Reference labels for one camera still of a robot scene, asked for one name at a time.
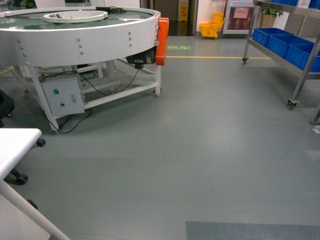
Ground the yellow mop bucket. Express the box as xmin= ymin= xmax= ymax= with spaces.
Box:
xmin=199 ymin=12 xmax=225 ymax=38

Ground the yellow wet floor sign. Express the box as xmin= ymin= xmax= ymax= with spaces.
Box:
xmin=178 ymin=0 xmax=189 ymax=22

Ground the red fire cabinet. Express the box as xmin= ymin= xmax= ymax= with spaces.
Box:
xmin=222 ymin=0 xmax=254 ymax=35

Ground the grey control box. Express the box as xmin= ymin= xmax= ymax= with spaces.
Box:
xmin=42 ymin=73 xmax=85 ymax=117

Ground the potted plant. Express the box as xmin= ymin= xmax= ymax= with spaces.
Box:
xmin=259 ymin=7 xmax=284 ymax=28

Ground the black office chair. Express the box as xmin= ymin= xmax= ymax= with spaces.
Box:
xmin=0 ymin=90 xmax=15 ymax=128

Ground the blue bin on cart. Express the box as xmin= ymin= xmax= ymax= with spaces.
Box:
xmin=252 ymin=28 xmax=292 ymax=47
xmin=285 ymin=45 xmax=314 ymax=70
xmin=267 ymin=34 xmax=314 ymax=59

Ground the orange motor guard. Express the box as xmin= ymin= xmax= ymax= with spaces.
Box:
xmin=155 ymin=17 xmax=169 ymax=66

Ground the white round conveyor table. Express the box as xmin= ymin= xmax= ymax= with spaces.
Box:
xmin=0 ymin=6 xmax=162 ymax=132

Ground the steel shelf cart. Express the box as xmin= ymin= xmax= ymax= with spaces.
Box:
xmin=242 ymin=0 xmax=320 ymax=110

